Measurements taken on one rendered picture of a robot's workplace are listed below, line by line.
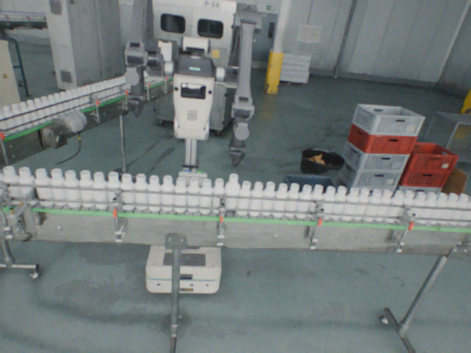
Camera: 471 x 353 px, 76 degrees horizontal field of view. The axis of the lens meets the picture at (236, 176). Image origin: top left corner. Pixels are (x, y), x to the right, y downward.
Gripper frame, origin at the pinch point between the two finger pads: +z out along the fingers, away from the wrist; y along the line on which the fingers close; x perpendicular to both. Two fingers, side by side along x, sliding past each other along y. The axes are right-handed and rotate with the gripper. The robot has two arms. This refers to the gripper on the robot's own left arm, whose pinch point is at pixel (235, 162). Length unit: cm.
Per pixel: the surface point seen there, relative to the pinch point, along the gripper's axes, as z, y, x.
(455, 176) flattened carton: 80, 182, -296
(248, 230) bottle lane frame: 32.8, -5.7, -10.0
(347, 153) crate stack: 69, 202, -160
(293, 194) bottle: 13.0, -2.2, -29.0
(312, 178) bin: 32, 53, -61
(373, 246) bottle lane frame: 39, -6, -77
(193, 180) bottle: 11.1, 1.4, 17.6
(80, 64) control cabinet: 59, 545, 268
